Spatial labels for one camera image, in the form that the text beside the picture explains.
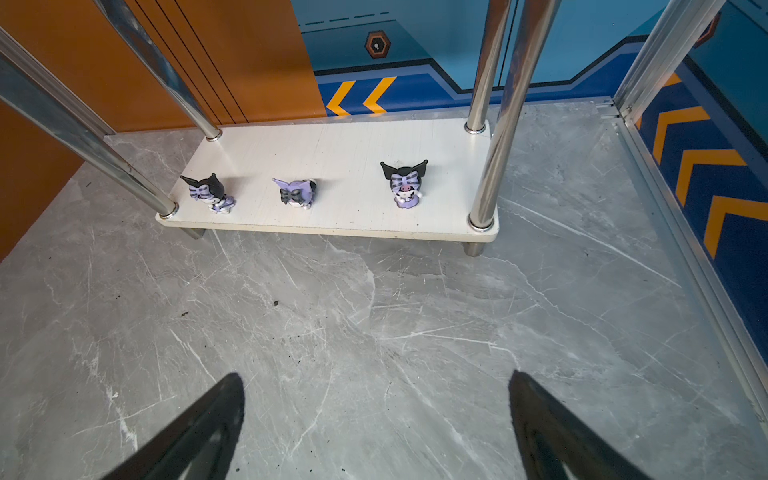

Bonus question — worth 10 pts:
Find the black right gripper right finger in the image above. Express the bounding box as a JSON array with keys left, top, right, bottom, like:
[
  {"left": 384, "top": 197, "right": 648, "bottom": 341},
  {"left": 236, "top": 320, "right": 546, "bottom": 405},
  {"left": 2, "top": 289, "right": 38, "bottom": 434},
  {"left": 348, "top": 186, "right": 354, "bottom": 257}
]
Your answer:
[{"left": 508, "top": 370, "right": 648, "bottom": 479}]

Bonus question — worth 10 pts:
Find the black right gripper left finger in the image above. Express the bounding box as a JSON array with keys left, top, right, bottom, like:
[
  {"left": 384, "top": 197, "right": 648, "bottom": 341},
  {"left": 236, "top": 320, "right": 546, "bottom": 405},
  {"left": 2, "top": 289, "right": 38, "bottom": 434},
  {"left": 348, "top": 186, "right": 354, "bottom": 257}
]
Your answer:
[{"left": 106, "top": 372, "right": 245, "bottom": 479}]

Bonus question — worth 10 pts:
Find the black purple figurine toy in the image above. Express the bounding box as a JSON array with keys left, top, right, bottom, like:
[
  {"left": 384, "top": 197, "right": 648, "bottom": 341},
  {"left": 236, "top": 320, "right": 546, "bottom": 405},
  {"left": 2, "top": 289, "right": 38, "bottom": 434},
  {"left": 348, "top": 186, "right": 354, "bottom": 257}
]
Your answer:
[{"left": 380, "top": 159, "right": 428, "bottom": 209}]

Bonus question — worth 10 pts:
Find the white two-tier shelf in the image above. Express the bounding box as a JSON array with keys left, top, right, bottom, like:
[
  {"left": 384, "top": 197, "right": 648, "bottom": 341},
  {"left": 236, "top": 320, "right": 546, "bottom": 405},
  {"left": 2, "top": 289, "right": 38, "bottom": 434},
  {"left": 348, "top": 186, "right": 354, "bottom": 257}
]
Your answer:
[{"left": 1, "top": 1, "right": 559, "bottom": 256}]

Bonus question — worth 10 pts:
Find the aluminium corner post right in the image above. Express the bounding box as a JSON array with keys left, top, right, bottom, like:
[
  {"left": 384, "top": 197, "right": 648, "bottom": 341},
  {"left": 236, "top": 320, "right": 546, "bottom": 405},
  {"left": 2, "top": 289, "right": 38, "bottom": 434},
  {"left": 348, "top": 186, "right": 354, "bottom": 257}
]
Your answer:
[{"left": 614, "top": 0, "right": 725, "bottom": 124}]

